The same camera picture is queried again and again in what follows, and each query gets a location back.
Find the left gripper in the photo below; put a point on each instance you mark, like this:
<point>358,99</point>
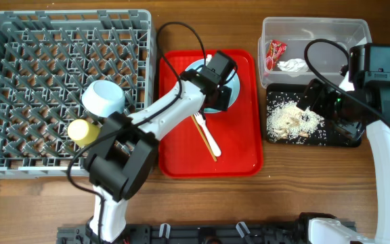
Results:
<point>223,101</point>

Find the large light blue plate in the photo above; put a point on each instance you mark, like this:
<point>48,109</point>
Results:
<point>233,84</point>

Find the red snack wrapper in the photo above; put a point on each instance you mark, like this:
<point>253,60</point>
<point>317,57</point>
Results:
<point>275,50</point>

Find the black rectangular tray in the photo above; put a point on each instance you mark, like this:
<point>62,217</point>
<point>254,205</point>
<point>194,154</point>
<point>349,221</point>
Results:
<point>332,137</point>

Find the yellow cup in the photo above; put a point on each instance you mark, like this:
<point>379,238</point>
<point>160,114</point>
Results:
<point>82,132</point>

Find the small light blue bowl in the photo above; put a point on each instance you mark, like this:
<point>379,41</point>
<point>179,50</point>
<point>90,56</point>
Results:
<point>102,98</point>

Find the red plastic serving tray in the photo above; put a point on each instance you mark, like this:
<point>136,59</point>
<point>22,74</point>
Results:
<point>184,154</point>

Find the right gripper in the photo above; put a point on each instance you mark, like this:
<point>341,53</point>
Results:
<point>320,107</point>

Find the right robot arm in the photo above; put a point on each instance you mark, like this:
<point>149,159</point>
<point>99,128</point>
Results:
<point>369,71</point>

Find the grey plastic dishwasher rack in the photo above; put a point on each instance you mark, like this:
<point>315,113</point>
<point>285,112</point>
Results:
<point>47,61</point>

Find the rice and food scraps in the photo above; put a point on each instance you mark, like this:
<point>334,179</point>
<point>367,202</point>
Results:
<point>286,123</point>

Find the white tissue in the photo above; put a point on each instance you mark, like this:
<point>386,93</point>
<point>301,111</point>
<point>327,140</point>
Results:
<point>295,65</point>

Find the wooden chopstick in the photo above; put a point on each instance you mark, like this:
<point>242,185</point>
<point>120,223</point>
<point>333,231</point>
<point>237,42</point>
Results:
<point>204,138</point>

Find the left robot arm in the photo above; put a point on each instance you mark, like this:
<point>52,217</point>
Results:
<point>120,159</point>

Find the white plastic fork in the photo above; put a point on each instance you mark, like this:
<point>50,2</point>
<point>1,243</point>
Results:
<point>212,143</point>

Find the clear plastic waste bin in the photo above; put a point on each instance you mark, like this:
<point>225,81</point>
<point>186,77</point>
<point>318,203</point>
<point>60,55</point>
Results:
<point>296,33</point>

